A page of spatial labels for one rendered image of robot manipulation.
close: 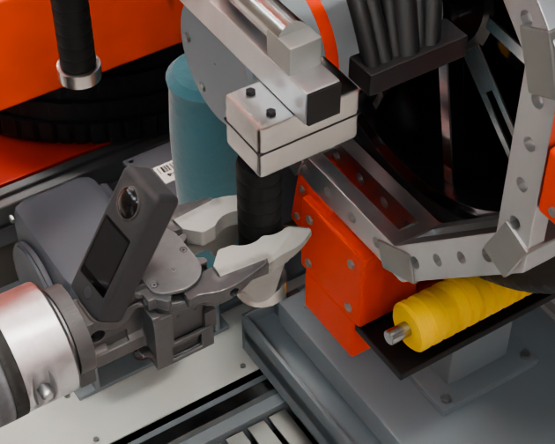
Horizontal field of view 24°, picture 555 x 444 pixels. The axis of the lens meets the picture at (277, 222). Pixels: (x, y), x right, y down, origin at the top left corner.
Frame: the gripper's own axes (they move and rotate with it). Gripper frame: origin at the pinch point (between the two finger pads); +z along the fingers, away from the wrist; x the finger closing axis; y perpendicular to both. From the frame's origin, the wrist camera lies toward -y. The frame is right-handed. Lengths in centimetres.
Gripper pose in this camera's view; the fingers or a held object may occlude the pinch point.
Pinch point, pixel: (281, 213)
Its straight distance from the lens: 103.5
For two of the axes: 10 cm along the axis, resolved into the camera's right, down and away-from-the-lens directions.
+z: 8.4, -3.8, 3.9
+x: 5.4, 5.9, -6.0
